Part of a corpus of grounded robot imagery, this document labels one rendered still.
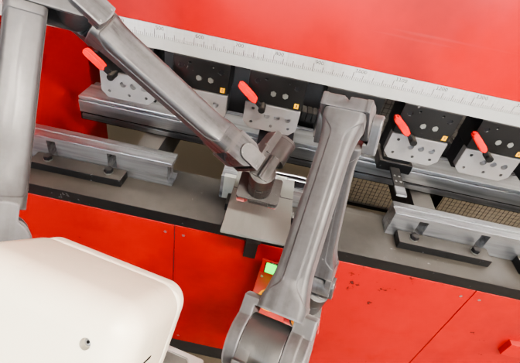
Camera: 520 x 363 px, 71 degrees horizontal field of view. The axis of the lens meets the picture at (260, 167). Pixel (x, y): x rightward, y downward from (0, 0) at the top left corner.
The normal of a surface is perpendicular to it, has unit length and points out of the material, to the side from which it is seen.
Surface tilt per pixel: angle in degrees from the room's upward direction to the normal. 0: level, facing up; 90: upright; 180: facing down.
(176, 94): 53
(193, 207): 0
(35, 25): 62
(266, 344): 23
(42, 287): 10
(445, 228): 90
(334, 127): 39
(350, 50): 90
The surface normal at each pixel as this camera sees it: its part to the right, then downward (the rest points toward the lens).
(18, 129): 0.59, -0.02
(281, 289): -0.23, -0.33
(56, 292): 0.11, -0.66
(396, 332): -0.14, 0.59
